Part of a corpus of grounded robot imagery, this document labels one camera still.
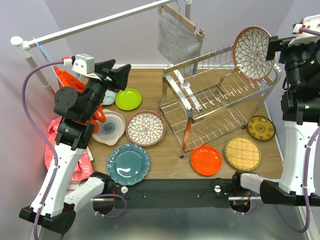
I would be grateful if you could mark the grey hanging cloth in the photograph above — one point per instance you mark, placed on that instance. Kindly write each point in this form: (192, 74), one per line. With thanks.
(175, 42)

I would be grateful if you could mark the metal dish rack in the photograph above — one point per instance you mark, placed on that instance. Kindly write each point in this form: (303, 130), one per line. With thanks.
(207, 97)

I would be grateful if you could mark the lime green plate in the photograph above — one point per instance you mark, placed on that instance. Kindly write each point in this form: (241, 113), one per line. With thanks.
(128, 99)

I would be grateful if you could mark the yellow patterned dark plate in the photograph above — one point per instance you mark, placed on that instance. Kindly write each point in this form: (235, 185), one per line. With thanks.
(261, 128)

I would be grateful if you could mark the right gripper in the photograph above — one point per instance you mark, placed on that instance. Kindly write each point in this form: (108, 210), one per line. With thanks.
(277, 43)

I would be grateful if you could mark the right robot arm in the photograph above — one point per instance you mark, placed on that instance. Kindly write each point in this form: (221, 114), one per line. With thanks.
(300, 105)

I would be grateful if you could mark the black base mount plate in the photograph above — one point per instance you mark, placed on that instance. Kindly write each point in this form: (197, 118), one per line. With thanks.
(182, 193)

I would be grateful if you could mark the orange oven mitt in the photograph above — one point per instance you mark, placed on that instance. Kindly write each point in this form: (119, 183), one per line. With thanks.
(65, 79)

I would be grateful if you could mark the large floral plate brown rim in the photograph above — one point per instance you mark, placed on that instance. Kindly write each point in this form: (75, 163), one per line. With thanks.
(249, 53)

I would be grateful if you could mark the teal scalloped plate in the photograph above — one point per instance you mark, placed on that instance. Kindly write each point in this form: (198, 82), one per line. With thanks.
(128, 164)

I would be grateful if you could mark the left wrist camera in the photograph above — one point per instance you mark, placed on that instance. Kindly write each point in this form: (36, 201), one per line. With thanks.
(82, 64)

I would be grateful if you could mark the white clothes rail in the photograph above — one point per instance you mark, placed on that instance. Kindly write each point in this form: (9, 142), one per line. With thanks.
(24, 46)

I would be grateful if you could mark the woven bamboo plate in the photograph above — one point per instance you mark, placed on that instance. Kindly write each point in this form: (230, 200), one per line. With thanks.
(243, 154)

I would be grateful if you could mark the light blue divided tray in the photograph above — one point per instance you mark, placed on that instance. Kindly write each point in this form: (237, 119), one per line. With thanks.
(109, 98)

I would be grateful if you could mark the wooden clip hanger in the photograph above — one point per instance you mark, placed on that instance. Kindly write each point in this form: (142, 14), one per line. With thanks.
(183, 19)

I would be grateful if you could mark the pink plastic bag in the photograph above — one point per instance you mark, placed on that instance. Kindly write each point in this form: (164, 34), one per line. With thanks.
(83, 168)

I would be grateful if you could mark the orange plate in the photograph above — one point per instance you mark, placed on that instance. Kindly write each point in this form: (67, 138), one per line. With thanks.
(206, 160)

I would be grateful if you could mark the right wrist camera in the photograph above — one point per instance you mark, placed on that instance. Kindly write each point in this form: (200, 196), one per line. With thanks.
(307, 31)

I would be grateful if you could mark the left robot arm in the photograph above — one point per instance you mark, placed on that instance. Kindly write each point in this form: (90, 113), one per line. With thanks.
(53, 208)

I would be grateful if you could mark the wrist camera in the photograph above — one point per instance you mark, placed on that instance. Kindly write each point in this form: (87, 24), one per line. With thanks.
(82, 64)
(307, 31)

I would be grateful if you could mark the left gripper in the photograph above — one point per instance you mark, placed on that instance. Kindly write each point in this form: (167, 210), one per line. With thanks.
(119, 76)

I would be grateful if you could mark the blue wire hanger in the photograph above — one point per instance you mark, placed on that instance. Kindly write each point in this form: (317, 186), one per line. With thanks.
(46, 56)

